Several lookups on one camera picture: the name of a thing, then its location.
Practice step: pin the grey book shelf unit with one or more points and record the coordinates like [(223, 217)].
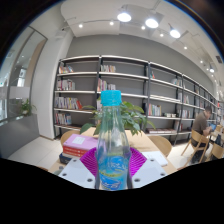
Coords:
[(126, 76)]

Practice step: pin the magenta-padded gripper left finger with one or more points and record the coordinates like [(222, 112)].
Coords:
[(76, 173)]

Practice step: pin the red book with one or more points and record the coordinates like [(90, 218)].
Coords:
[(73, 152)]

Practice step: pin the small leafy floor plant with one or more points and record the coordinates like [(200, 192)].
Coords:
[(26, 107)]

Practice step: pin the pink book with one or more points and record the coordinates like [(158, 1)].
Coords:
[(80, 141)]

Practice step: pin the person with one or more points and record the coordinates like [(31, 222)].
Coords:
[(200, 125)]

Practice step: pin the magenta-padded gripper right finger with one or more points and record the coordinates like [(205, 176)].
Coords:
[(146, 171)]

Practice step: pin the round ceiling lights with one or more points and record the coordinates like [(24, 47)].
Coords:
[(124, 17)]

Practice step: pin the slatted wooden frame chair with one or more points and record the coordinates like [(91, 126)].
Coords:
[(196, 140), (217, 151)]

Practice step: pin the clear blue-capped drink bottle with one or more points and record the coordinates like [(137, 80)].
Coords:
[(113, 146)]

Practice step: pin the green potted plant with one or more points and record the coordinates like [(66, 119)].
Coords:
[(135, 118)]

